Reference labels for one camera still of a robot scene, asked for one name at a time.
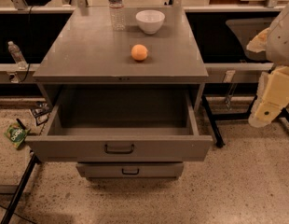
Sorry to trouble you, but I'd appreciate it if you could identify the grey lower drawer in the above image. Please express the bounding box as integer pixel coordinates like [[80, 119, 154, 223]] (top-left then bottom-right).
[[76, 162, 184, 179]]

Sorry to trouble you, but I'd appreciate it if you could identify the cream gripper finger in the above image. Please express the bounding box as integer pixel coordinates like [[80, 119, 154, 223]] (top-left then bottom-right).
[[248, 72, 270, 128]]

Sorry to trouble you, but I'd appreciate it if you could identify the clear plastic water bottle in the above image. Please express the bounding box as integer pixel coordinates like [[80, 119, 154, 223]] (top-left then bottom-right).
[[108, 0, 126, 31]]

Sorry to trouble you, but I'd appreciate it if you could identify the orange fruit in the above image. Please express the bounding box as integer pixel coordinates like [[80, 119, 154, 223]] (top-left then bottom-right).
[[131, 44, 148, 61]]

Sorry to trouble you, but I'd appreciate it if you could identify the grey top drawer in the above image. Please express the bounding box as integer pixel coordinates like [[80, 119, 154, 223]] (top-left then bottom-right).
[[27, 89, 213, 162]]

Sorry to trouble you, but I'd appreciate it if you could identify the white ceramic bowl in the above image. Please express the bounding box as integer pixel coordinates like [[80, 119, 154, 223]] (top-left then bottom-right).
[[135, 10, 165, 35]]

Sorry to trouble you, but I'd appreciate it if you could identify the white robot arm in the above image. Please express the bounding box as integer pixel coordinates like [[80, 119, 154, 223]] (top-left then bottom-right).
[[246, 3, 289, 128]]

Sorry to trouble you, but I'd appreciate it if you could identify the grey chair with black frame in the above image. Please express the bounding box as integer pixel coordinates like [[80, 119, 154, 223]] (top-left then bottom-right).
[[202, 18, 289, 147]]

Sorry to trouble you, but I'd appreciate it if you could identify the green snack bag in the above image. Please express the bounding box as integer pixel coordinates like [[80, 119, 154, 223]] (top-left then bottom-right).
[[5, 123, 30, 148]]

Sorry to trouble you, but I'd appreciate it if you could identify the small water bottle on ledge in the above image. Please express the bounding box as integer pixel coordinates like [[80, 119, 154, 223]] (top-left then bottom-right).
[[7, 41, 28, 70]]

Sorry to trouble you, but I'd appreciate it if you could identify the grey metal drawer cabinet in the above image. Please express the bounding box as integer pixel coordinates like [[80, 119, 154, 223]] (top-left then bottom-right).
[[32, 6, 210, 181]]

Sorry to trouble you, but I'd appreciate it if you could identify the black stand leg left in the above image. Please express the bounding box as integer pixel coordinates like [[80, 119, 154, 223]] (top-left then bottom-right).
[[0, 154, 39, 224]]

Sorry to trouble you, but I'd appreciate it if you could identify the black cable on ledge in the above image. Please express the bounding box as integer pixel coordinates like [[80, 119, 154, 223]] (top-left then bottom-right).
[[18, 6, 35, 83]]

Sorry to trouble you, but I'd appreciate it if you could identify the grey drawer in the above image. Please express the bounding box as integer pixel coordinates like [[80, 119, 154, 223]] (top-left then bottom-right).
[[27, 89, 213, 162], [76, 162, 184, 179]]

